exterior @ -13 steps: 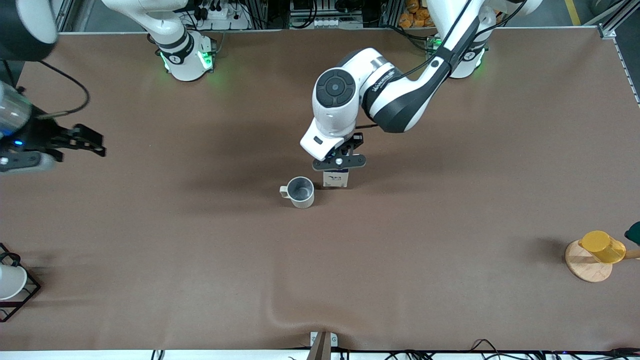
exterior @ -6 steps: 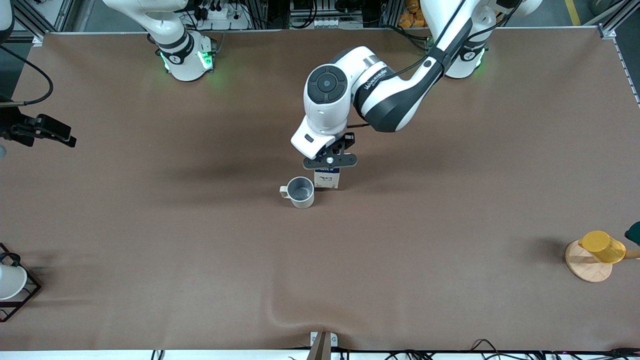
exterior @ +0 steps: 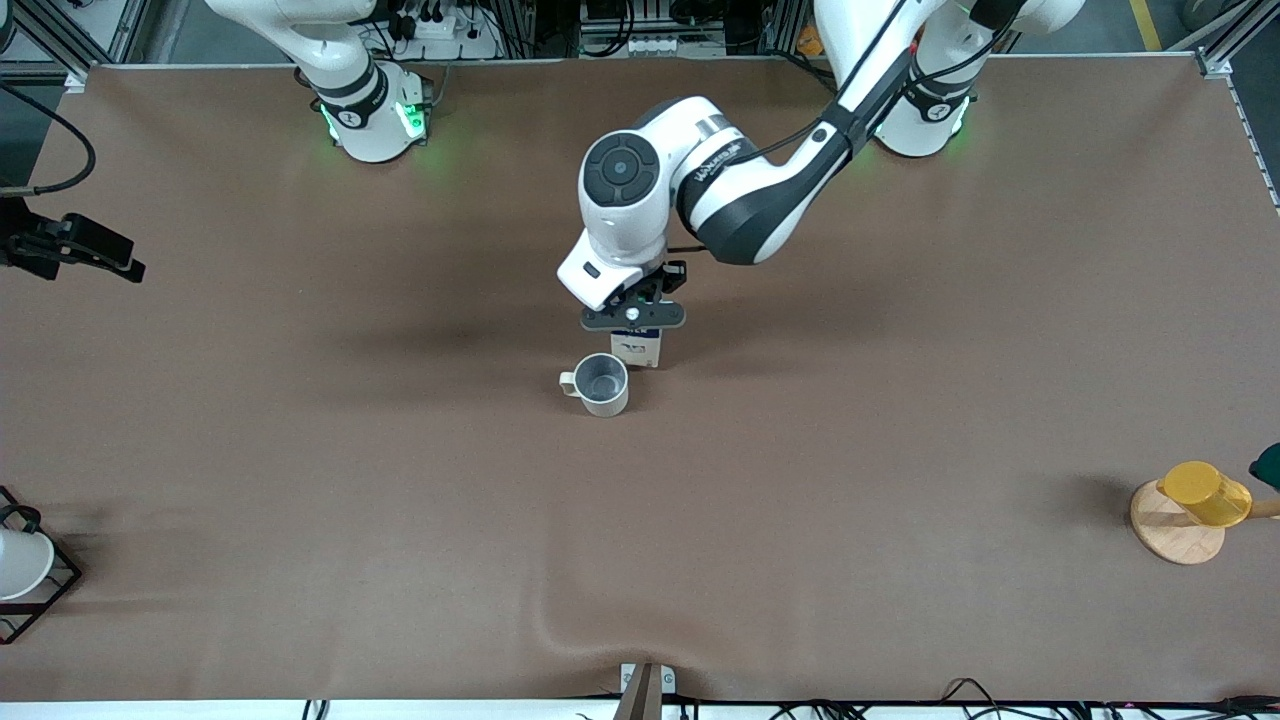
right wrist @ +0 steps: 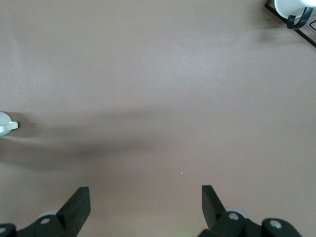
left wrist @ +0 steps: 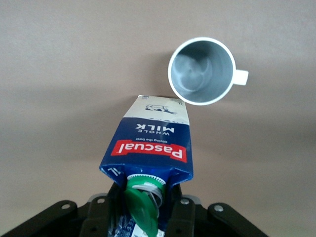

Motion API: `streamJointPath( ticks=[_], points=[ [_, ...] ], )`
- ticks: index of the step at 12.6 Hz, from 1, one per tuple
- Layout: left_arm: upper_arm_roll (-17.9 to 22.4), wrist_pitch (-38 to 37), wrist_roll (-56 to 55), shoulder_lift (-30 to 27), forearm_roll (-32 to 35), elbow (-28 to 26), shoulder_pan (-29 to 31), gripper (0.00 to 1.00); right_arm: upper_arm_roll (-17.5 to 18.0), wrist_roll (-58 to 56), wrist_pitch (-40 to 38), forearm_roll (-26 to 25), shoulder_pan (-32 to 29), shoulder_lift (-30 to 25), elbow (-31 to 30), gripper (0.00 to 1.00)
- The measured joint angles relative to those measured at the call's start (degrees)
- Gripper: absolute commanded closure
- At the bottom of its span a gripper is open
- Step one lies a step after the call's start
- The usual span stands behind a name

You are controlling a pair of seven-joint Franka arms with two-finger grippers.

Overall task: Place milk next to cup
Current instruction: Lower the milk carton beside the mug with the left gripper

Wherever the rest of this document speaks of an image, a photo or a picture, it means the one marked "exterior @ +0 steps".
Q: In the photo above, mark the small white power strip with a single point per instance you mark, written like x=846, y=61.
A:
x=652, y=45

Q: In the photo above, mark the brown table cover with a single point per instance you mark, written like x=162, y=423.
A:
x=700, y=550

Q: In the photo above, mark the white table edge bracket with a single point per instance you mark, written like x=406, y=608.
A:
x=645, y=685

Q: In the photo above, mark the white cup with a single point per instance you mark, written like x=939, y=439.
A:
x=20, y=565

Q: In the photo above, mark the yellow cup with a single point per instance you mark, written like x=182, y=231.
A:
x=1205, y=495

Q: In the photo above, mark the dark green object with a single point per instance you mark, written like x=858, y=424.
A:
x=1268, y=468

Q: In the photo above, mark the grey ceramic cup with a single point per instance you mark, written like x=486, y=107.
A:
x=600, y=385

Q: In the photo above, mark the round wooden mug stand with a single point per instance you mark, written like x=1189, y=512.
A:
x=1175, y=540

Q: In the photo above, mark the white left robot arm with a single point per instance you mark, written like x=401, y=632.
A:
x=740, y=200

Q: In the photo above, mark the white power strip with plugs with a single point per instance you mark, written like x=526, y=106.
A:
x=455, y=40

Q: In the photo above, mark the orange snack bag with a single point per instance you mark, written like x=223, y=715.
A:
x=810, y=42

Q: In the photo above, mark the blue milk carton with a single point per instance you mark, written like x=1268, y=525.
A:
x=637, y=350

